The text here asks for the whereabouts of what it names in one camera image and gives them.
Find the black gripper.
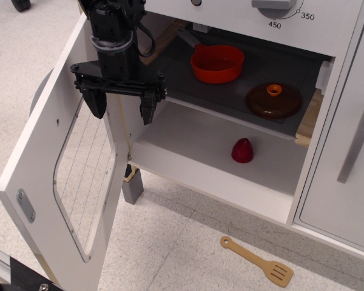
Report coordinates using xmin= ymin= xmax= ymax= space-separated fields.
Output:
xmin=70 ymin=61 xmax=167 ymax=125

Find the white oven door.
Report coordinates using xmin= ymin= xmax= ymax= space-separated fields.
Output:
xmin=0 ymin=16 xmax=129 ymax=290

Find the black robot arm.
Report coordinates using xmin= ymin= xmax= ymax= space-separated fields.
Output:
xmin=70 ymin=1 xmax=167 ymax=125

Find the grey oven leg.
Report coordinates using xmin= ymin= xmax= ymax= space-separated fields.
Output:
xmin=122 ymin=169 xmax=144 ymax=204

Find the round oven button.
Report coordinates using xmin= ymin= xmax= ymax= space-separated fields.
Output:
xmin=191 ymin=0 xmax=202 ymax=7

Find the grey oven shelf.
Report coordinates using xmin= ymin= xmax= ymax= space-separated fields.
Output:
xmin=150 ymin=33 xmax=330 ymax=138

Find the white toy oven cabinet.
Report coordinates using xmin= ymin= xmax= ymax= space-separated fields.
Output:
xmin=78 ymin=0 xmax=364 ymax=264

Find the grey oven knob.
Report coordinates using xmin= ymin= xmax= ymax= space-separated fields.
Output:
xmin=251 ymin=0 xmax=304 ymax=19

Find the orange toy pot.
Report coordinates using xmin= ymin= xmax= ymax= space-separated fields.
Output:
xmin=177 ymin=28 xmax=244 ymax=84

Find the red toy vegetable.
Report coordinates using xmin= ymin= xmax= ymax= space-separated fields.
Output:
xmin=231 ymin=138 xmax=254 ymax=163

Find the black caster wheel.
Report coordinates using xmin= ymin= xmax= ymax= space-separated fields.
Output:
xmin=11 ymin=0 xmax=31 ymax=13

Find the brown pot lid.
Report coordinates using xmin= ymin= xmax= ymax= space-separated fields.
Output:
xmin=246 ymin=83 xmax=303 ymax=119

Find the wooden toy spatula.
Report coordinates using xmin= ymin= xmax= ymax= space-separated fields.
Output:
xmin=220 ymin=236 xmax=294 ymax=288

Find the white side cabinet door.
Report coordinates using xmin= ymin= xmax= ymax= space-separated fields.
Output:
xmin=295 ymin=15 xmax=364 ymax=252

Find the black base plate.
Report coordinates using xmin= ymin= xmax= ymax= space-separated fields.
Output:
xmin=7 ymin=257 xmax=62 ymax=291

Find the grey cabinet door handle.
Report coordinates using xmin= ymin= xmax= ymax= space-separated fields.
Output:
xmin=337 ymin=110 xmax=364 ymax=184

